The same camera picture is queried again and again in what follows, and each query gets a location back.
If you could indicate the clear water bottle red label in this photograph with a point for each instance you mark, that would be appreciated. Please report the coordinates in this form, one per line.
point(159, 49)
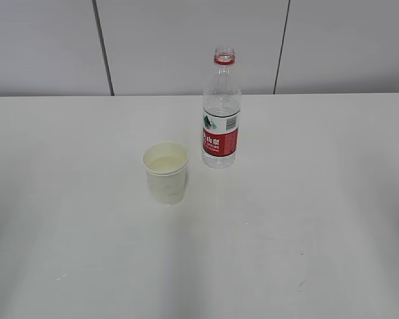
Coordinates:
point(221, 109)

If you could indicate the white paper cup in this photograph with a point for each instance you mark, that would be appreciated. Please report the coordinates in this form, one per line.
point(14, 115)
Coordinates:
point(166, 166)

